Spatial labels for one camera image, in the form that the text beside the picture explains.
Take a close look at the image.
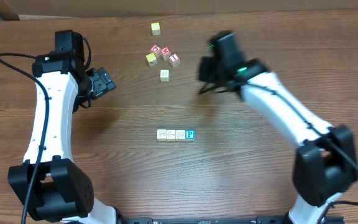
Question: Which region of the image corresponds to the wooden block with umbrella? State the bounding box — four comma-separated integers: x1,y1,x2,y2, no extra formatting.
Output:
166,129,177,141

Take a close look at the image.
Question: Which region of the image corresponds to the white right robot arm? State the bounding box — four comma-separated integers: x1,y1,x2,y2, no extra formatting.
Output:
199,57,358,223

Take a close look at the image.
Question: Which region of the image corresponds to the wooden block red letter C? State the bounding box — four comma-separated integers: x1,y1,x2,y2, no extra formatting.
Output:
150,44,161,58

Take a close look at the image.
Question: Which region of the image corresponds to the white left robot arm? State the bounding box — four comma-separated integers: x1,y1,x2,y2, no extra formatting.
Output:
8,50,117,223

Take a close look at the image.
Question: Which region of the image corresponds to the wooden block with turtle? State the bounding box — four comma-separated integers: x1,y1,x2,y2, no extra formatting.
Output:
160,70,170,82

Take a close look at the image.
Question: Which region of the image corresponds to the wooden block red letter I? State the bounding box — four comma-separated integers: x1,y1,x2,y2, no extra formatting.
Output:
168,54,180,67

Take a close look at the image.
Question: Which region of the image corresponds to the wooden block with pretzel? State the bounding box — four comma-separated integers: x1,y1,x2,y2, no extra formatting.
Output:
175,129,186,141

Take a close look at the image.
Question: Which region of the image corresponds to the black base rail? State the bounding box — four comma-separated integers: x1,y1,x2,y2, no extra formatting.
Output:
117,216,290,224

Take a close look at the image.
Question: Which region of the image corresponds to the wooden block blue letter P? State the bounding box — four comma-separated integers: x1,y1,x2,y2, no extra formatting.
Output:
185,129,195,141

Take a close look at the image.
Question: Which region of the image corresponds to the wooden block with K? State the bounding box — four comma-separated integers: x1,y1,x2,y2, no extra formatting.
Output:
157,129,167,141

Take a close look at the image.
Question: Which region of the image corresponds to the wooden block red letter M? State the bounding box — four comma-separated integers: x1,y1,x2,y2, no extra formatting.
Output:
160,47,172,60

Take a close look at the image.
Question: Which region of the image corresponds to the far wooden block yellow top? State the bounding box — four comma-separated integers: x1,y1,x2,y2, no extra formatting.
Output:
150,22,161,35

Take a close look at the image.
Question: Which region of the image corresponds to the wooden block yellow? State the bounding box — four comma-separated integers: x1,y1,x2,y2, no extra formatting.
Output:
150,22,161,35
146,53,158,66

